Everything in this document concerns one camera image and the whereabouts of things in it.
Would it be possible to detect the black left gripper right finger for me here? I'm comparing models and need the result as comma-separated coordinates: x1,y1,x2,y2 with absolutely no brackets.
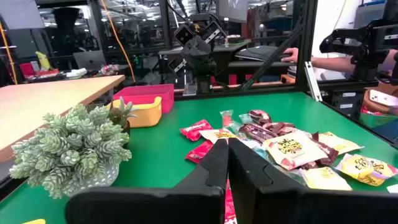
228,138,398,224

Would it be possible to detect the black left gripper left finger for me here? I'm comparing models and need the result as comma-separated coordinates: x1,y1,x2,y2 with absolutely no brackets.
65,139,230,224

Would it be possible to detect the pale Sour Patch Kids pack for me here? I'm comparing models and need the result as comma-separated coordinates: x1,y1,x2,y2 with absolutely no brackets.
263,130,329,171

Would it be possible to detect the yellow Sour Patch Kids pack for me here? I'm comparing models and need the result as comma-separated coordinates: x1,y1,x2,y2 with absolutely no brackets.
299,166,353,191
317,131,364,156

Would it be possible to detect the brown chocolate bar wrapper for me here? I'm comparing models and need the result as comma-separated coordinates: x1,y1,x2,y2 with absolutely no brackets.
300,132,340,170
238,123,278,144
262,121,296,136
248,109,273,126

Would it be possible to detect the person's forearm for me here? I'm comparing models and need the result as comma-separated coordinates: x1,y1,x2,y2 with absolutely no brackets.
310,55,357,73

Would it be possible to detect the clear wrapped red candy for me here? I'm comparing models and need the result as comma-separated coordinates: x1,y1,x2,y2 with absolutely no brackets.
220,109,234,128

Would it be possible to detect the black laptop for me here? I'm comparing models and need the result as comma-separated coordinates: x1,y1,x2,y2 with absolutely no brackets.
234,45,295,62

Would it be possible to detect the red plastic bin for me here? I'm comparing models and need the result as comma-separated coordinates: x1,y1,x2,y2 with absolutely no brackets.
113,83,175,114

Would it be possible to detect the pale yellow plastic bin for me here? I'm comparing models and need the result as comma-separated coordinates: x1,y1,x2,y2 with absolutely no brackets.
107,96,163,129

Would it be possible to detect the person's hand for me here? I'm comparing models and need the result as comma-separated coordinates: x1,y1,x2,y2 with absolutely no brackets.
280,47,300,63

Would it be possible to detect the small succulent in black pot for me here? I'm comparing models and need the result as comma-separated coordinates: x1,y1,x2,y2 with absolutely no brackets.
108,96,140,149

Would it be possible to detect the silver laptop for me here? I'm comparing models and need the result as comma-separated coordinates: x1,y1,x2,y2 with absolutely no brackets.
72,50,107,71

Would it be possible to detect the silver aluminium extrusion bar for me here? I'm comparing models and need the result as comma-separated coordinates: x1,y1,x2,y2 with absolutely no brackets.
303,61,323,102

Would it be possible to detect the black labelled equipment box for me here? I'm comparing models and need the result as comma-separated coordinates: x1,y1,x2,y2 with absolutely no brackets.
323,88,364,121

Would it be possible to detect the green plastic basket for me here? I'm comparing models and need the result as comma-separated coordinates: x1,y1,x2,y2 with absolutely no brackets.
359,111,398,129

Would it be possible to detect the pale green potted succulent bush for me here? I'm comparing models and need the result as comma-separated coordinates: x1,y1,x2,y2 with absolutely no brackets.
8,103,133,200

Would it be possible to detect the white phone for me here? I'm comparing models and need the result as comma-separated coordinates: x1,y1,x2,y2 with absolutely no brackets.
368,89,398,107

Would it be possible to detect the yellow bottle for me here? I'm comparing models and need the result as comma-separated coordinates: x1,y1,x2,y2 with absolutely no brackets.
35,50,51,71

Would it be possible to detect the light wooden desk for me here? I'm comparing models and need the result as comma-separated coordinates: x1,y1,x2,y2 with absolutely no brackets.
0,74,126,163

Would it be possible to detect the red box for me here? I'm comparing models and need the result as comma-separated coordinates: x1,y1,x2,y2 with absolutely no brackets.
19,62,36,77

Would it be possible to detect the yellow-orange hanging cable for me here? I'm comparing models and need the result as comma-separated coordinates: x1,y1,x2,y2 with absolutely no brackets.
99,0,137,83
0,23,19,85

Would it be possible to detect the black vertical frame post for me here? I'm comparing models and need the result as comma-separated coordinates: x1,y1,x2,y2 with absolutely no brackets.
294,0,318,91

